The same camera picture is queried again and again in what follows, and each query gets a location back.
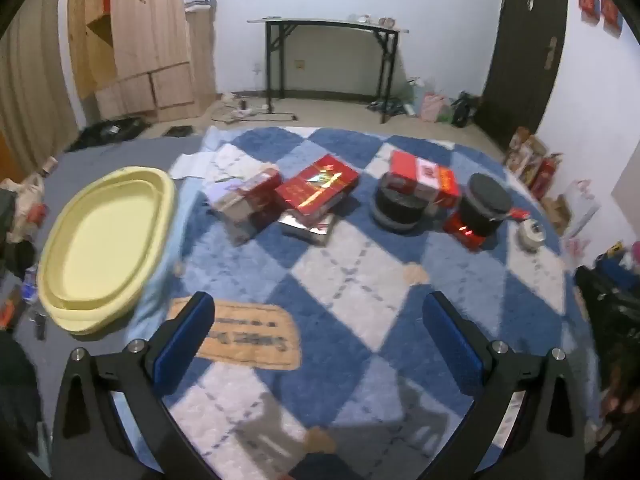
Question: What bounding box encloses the dark door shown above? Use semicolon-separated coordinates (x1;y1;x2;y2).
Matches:
472;0;568;150

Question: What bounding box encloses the black folding table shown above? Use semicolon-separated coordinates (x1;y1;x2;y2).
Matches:
247;16;410;125

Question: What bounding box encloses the white cloth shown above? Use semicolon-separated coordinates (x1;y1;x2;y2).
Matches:
169;151;221;180

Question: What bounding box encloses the beige plastic bag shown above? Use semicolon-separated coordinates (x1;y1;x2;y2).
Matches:
0;175;48;241

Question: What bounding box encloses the grey bed sheet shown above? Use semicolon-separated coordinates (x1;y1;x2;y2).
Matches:
10;135;211;466

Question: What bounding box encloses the red carton with gold print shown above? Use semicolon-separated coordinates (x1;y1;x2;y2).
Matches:
274;154;361;228

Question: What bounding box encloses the black round tin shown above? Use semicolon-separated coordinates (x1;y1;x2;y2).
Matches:
370;172;431;234

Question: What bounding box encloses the shiny red packet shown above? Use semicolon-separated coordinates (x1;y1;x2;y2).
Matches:
444;207;493;252

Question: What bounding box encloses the red carton with white patch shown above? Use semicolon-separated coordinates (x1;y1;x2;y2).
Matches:
389;150;462;209

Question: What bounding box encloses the water bottle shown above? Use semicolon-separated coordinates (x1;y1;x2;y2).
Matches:
22;267;41;303

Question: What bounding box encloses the blue checkered fleece blanket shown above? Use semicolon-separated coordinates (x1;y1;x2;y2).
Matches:
125;125;601;480

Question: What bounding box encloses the yellow plastic basin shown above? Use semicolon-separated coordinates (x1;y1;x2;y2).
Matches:
37;166;178;336

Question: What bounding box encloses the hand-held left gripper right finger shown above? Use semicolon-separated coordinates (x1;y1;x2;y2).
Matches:
422;290;586;480

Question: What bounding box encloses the beige curtain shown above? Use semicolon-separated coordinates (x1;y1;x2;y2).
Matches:
0;0;81;171

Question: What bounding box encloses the pink bag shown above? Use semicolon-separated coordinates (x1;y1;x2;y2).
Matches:
420;91;451;123

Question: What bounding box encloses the wooden wardrobe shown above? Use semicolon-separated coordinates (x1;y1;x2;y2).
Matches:
67;0;218;123

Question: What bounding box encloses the red and white carton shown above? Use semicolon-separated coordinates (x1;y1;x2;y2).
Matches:
206;167;282;247

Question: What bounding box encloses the dark cloth pile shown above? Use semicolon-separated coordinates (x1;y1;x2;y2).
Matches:
572;255;640;461

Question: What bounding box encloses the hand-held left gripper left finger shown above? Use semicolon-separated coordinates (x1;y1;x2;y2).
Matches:
50;291;216;480

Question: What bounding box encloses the black bag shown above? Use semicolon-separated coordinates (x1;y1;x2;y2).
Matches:
450;91;481;128

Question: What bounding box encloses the small round silver tin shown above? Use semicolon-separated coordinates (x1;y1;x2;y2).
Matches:
517;220;547;251

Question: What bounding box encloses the silver box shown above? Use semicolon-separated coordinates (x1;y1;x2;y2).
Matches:
277;210;337;247

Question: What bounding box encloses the red fire extinguisher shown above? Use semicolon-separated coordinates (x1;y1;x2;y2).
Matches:
530;152;563;200

